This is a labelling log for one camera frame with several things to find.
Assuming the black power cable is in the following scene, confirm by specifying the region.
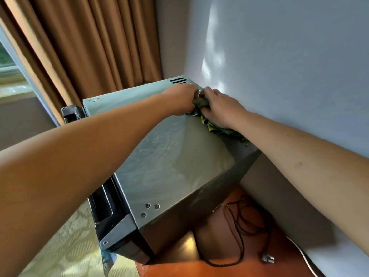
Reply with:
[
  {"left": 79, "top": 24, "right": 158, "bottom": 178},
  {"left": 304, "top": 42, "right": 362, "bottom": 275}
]
[{"left": 191, "top": 198, "right": 271, "bottom": 268}]

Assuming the person's left hand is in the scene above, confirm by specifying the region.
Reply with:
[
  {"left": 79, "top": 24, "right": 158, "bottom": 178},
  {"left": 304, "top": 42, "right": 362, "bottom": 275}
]
[{"left": 161, "top": 83, "right": 200, "bottom": 116}]

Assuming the blue sticker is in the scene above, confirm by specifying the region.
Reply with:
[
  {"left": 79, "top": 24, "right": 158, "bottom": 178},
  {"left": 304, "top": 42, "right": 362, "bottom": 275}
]
[{"left": 101, "top": 249, "right": 118, "bottom": 276}]

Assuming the green patterned cloth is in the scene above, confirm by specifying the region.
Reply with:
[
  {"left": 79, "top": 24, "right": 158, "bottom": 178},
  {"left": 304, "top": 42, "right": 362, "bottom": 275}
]
[{"left": 186, "top": 94, "right": 246, "bottom": 142}]

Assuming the silver mini fridge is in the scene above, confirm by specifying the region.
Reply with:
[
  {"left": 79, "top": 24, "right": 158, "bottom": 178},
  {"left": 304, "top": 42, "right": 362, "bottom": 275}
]
[{"left": 61, "top": 75, "right": 263, "bottom": 265}]

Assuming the person's left forearm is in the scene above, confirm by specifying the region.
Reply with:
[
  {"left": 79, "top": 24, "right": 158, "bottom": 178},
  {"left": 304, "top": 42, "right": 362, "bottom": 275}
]
[{"left": 0, "top": 93, "right": 174, "bottom": 277}]

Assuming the white cable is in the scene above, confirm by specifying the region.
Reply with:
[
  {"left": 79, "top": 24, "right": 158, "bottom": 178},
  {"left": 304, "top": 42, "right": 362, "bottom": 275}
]
[{"left": 285, "top": 235, "right": 321, "bottom": 277}]

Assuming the brown curtain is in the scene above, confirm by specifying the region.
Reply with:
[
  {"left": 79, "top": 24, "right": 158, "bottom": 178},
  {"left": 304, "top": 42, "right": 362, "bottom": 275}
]
[{"left": 0, "top": 0, "right": 164, "bottom": 126}]

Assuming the person's right forearm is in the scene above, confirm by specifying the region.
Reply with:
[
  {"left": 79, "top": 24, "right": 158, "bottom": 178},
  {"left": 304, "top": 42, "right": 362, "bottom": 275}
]
[{"left": 234, "top": 111, "right": 369, "bottom": 243}]

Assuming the person's right hand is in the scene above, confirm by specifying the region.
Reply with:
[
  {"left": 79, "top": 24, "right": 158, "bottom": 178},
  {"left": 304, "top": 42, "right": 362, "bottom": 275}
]
[{"left": 199, "top": 88, "right": 249, "bottom": 130}]

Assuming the window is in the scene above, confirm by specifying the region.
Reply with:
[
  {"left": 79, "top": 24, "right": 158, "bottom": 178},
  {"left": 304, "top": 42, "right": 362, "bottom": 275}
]
[{"left": 0, "top": 40, "right": 38, "bottom": 99}]

